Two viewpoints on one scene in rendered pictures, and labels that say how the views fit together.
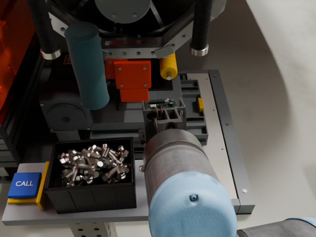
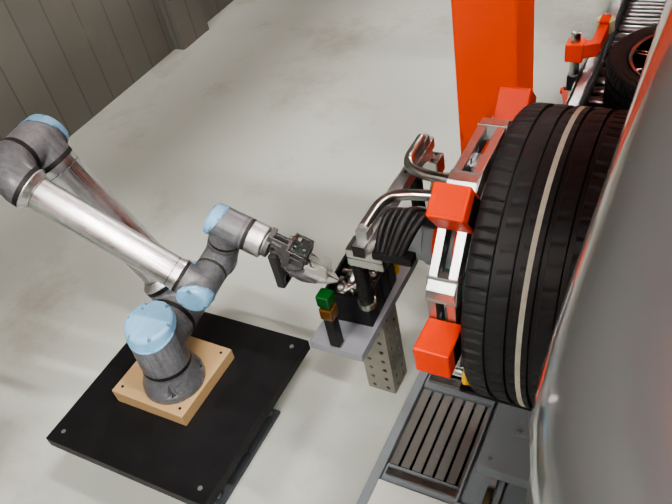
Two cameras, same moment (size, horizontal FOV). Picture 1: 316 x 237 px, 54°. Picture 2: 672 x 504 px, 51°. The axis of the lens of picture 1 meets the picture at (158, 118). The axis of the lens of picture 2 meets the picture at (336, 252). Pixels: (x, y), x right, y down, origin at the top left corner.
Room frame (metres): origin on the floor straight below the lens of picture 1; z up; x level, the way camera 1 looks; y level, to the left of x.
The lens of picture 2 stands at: (1.28, -1.05, 1.97)
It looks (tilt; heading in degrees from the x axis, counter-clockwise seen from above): 42 degrees down; 127
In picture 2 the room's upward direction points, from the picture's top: 13 degrees counter-clockwise
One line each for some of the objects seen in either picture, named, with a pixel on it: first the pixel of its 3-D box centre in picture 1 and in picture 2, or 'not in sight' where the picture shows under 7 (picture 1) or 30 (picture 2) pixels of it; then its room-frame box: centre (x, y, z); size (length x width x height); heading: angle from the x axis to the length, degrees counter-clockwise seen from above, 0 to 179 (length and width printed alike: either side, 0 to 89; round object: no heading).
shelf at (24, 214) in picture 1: (93, 190); (366, 298); (0.42, 0.17, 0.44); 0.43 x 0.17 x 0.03; 92
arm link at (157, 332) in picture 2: not in sight; (157, 336); (-0.04, -0.24, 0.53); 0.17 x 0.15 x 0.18; 101
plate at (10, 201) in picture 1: (27, 188); not in sight; (0.41, 0.34, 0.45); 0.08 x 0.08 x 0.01; 2
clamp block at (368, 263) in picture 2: not in sight; (368, 253); (0.64, -0.09, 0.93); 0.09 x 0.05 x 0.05; 2
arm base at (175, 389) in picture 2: not in sight; (170, 368); (-0.04, -0.25, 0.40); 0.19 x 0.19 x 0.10
